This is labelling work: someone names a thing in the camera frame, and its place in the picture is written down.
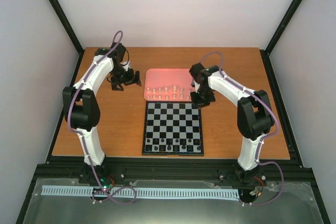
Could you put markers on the black aluminium frame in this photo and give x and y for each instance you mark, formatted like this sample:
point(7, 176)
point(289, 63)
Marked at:
point(188, 169)

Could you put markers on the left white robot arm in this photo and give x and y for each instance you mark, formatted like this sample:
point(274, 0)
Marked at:
point(80, 105)

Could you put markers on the black and white chessboard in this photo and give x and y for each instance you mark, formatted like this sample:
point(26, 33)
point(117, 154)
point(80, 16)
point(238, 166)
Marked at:
point(172, 120)

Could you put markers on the black chess piece row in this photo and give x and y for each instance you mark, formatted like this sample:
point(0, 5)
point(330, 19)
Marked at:
point(173, 145)

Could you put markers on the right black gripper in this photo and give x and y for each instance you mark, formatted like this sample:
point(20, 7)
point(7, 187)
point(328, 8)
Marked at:
point(197, 103)

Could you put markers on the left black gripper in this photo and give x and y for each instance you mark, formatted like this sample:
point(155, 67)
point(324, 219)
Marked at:
point(130, 80)

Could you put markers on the light blue cable duct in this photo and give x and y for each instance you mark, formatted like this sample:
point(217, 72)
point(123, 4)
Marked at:
point(142, 193)

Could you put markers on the pink plastic tray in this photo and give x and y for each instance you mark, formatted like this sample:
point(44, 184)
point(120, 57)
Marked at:
point(170, 80)

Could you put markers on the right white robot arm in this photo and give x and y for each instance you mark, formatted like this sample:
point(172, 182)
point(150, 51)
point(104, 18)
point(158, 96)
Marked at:
point(255, 117)

